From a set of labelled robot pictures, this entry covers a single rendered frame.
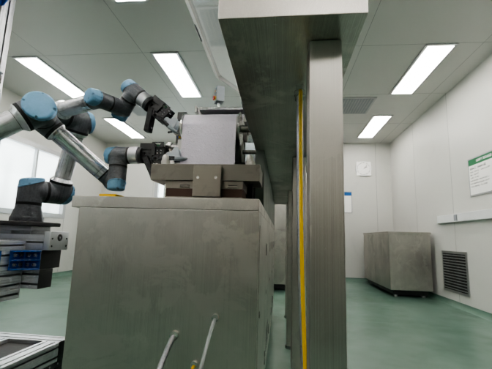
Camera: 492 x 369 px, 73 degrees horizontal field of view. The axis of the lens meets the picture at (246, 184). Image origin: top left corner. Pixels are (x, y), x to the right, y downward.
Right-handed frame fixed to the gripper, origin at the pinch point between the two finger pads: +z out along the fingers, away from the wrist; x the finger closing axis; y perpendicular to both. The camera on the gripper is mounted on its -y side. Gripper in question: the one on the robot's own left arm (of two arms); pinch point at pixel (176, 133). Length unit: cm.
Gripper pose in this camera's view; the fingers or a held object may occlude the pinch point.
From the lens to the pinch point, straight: 155.7
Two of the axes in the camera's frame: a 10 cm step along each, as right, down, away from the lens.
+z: 7.5, 6.4, -1.8
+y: 6.6, -7.5, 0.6
